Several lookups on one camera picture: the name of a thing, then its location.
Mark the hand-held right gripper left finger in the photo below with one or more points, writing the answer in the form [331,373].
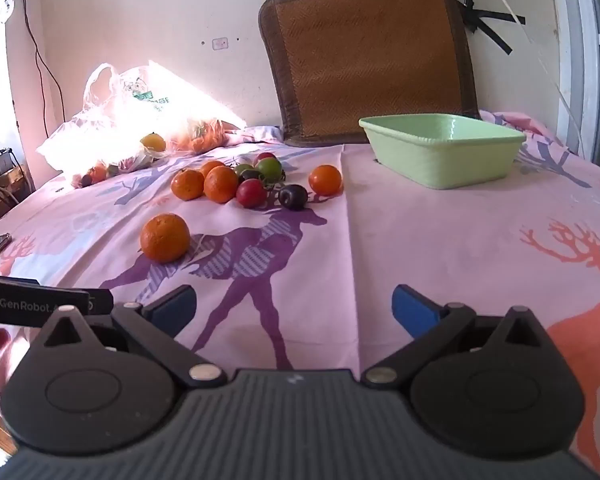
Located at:
[173,309]

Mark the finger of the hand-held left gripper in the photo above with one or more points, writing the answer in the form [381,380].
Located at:
[100,302]

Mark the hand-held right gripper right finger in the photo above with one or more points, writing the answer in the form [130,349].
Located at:
[414,311]

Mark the large orange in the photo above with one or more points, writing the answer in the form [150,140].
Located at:
[164,238]

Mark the green plastic basin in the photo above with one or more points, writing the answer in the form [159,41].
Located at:
[445,162]

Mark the green tomato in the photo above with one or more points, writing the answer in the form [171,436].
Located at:
[243,169]
[270,168]

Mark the pink printed bedsheet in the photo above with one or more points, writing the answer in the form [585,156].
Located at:
[430,240]

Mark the wooden crate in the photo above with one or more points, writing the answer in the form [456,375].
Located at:
[12,177]

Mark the yellow mango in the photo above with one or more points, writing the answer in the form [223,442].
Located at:
[153,142]

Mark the clear plastic bag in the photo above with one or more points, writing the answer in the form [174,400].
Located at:
[119,115]

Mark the brown woven seat mat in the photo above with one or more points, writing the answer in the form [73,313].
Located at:
[370,55]

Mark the black tape cross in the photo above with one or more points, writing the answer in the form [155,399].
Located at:
[485,27]

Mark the white wall outlet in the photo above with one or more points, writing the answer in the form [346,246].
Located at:
[220,43]

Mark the white window frame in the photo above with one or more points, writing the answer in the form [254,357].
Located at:
[575,35]

